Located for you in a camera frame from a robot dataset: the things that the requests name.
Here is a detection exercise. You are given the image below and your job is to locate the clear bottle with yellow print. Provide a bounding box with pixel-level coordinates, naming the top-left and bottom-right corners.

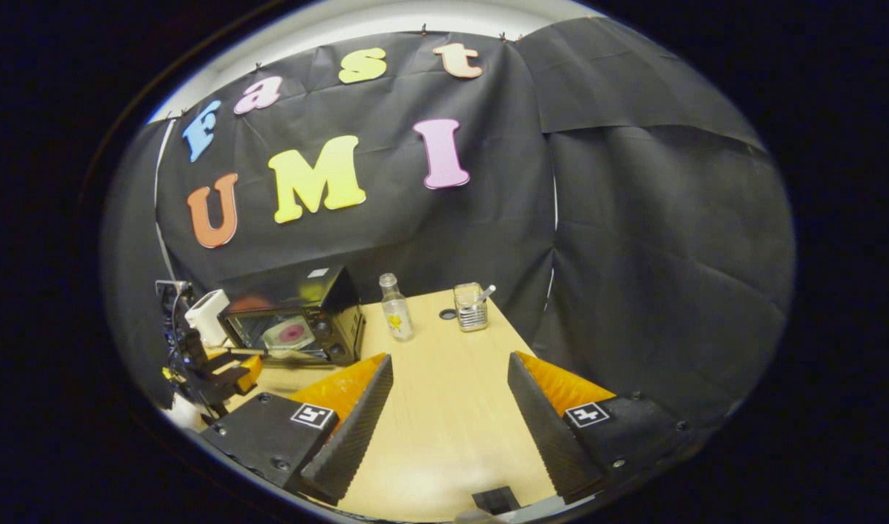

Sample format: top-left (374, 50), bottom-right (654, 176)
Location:
top-left (378, 273), bottom-right (415, 341)

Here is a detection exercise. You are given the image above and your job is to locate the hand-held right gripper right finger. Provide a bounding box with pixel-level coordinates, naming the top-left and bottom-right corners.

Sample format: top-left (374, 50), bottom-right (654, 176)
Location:
top-left (507, 351), bottom-right (689, 504)

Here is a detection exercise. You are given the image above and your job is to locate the cream rectangular plate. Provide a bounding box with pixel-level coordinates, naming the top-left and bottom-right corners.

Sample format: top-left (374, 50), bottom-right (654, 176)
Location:
top-left (261, 314), bottom-right (318, 354)

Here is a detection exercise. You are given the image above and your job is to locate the black electric oven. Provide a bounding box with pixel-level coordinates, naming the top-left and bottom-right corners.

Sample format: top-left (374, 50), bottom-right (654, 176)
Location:
top-left (218, 265), bottom-right (367, 366)

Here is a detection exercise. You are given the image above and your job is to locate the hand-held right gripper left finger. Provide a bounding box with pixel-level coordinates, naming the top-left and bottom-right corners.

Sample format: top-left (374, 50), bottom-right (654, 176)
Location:
top-left (201, 354), bottom-right (394, 505)

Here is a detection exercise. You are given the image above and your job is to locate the wire mesh holder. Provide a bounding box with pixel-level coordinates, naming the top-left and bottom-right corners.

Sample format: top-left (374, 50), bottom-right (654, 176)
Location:
top-left (453, 282), bottom-right (489, 333)

